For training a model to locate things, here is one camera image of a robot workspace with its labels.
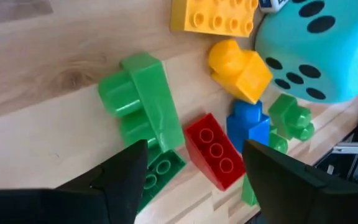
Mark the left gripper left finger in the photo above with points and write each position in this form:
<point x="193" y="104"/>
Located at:
<point x="73" y="205"/>

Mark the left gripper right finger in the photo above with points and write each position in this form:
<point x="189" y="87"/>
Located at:
<point x="306" y="199"/>

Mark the long green four-stud block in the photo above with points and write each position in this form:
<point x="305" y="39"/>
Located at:
<point x="278" y="143"/>

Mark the green two-stud block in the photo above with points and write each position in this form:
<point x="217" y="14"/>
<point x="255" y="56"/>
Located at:
<point x="287" y="115"/>
<point x="148" y="96"/>

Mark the blue single-stud block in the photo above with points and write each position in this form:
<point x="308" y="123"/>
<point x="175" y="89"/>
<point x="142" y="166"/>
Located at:
<point x="247" y="124"/>

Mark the small red brick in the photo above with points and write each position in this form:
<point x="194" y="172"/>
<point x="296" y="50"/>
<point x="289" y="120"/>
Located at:
<point x="216" y="155"/>

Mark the yellow single-stud block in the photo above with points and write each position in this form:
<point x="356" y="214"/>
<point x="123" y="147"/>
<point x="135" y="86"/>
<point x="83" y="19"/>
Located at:
<point x="241" y="71"/>

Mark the turquoise foam die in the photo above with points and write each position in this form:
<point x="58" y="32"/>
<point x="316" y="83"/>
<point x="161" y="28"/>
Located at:
<point x="315" y="46"/>

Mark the yellow eight-stud brick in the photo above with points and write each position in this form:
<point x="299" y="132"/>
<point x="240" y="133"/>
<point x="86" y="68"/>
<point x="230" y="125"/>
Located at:
<point x="213" y="15"/>

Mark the silver aluminium bar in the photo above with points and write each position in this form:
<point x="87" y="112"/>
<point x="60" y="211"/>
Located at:
<point x="356" y="148"/>

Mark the white blue playing card box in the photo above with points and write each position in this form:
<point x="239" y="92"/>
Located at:
<point x="272" y="4"/>

